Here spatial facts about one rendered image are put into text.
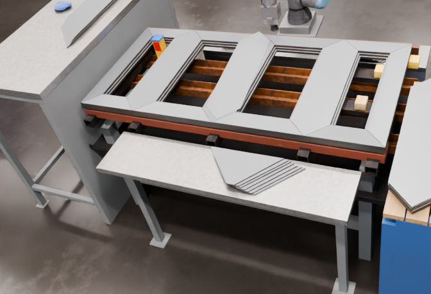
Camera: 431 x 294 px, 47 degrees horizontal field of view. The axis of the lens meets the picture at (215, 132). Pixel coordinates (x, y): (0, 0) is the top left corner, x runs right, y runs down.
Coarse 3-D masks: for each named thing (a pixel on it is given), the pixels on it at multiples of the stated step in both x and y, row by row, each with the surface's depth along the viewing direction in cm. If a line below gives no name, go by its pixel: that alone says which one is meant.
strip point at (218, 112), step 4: (208, 108) 240; (212, 108) 239; (216, 108) 238; (220, 108) 238; (224, 108) 237; (228, 108) 237; (232, 108) 236; (236, 108) 235; (212, 112) 237; (216, 112) 236; (220, 112) 236; (224, 112) 235; (228, 112) 234; (216, 116) 234; (220, 116) 234
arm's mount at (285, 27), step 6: (312, 12) 308; (312, 18) 304; (282, 24) 306; (288, 24) 304; (306, 24) 300; (312, 24) 305; (282, 30) 305; (288, 30) 304; (294, 30) 302; (300, 30) 301; (306, 30) 299
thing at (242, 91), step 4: (216, 88) 250; (220, 88) 250; (224, 88) 249; (228, 88) 248; (232, 88) 248; (236, 88) 247; (240, 88) 247; (244, 88) 246; (248, 88) 245; (212, 92) 248; (216, 92) 248; (220, 92) 247; (224, 92) 246; (228, 92) 246; (232, 92) 245; (236, 92) 244; (240, 92) 244; (244, 92) 243; (240, 96) 242; (244, 96) 241
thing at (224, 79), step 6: (222, 78) 255; (228, 78) 254; (234, 78) 253; (240, 78) 252; (246, 78) 251; (252, 78) 250; (222, 84) 252; (228, 84) 251; (234, 84) 250; (240, 84) 249; (246, 84) 248
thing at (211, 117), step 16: (144, 48) 295; (272, 48) 267; (288, 48) 266; (304, 48) 263; (320, 48) 258; (128, 64) 283; (176, 80) 266; (256, 80) 251; (160, 96) 256; (128, 112) 253; (144, 112) 248; (208, 112) 237; (336, 112) 222; (224, 128) 231; (240, 128) 227; (336, 144) 209; (352, 144) 206
